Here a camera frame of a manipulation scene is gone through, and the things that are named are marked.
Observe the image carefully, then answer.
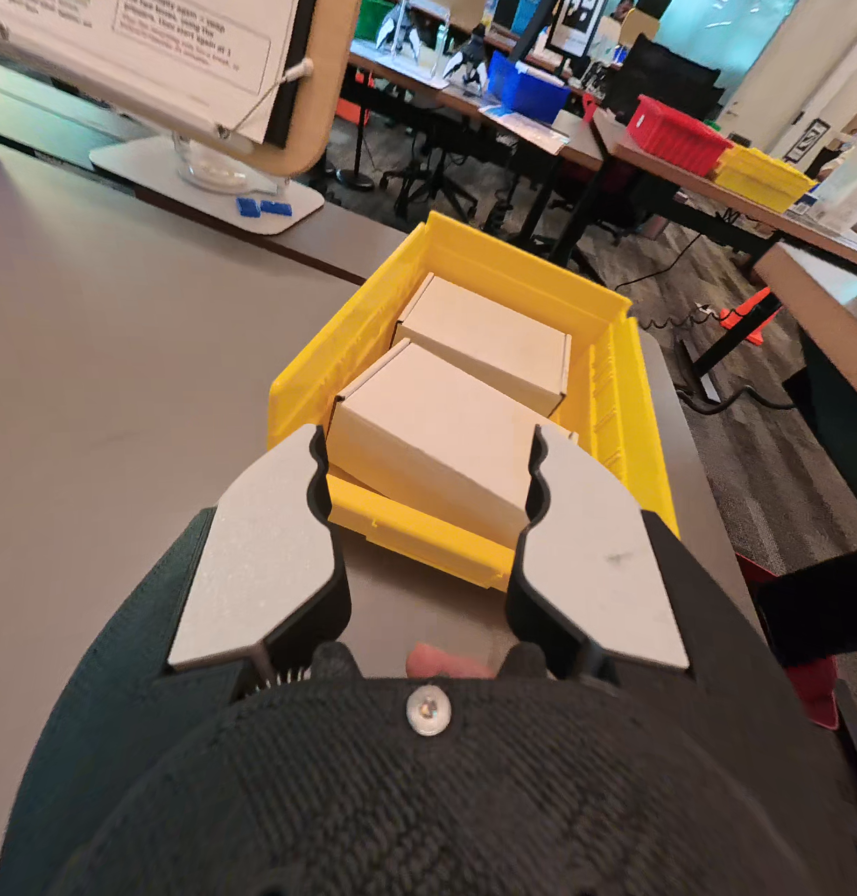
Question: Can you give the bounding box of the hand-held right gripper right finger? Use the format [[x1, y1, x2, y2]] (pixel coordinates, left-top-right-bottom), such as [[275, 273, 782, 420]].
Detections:
[[504, 423, 691, 680]]

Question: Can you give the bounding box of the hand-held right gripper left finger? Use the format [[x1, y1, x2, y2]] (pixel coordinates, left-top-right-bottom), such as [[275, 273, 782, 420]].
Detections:
[[167, 423, 352, 685]]

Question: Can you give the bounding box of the white cardboard box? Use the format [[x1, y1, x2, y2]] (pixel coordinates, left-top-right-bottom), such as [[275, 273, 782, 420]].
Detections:
[[325, 338, 580, 550], [390, 273, 573, 418]]

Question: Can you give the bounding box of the yellow plastic bin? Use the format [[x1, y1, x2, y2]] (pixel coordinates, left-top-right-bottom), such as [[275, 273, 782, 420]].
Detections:
[[712, 146, 819, 214], [267, 210, 681, 593]]

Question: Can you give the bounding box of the orange traffic cone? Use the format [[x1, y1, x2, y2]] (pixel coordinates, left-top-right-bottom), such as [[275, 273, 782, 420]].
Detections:
[[719, 287, 784, 346]]

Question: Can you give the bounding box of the wooden table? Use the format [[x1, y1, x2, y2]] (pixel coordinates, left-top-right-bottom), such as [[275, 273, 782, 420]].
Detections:
[[754, 241, 857, 435], [348, 38, 608, 172], [593, 108, 857, 275]]

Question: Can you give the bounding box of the red plastic bin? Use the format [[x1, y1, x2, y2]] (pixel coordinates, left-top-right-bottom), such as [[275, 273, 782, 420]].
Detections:
[[625, 94, 735, 177]]

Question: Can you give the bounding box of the printed paper sheet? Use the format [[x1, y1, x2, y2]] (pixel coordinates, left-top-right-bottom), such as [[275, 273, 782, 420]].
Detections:
[[479, 105, 571, 155]]

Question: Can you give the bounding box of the wooden document stand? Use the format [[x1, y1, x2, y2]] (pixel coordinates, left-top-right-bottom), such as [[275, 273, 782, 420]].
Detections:
[[0, 0, 364, 236]]

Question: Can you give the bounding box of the blue plastic bin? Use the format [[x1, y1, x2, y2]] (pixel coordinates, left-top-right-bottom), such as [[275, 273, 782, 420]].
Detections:
[[486, 50, 573, 126]]

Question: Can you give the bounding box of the black office chair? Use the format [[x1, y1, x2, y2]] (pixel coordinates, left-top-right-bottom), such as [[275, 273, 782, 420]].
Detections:
[[602, 34, 725, 124]]

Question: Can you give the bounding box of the printed instruction sheet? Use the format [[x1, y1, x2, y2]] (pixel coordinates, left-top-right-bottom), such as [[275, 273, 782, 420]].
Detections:
[[0, 0, 316, 145]]

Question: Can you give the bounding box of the spare gripper on clear stand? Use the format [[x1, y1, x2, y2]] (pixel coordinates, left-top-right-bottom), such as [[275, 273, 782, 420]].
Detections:
[[376, 0, 424, 57], [441, 24, 490, 96]]

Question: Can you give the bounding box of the computer monitor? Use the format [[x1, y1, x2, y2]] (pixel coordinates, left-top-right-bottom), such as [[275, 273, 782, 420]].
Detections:
[[544, 0, 609, 71]]

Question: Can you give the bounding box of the green plastic bin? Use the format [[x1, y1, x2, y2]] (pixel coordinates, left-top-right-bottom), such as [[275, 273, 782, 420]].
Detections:
[[353, 0, 396, 42]]

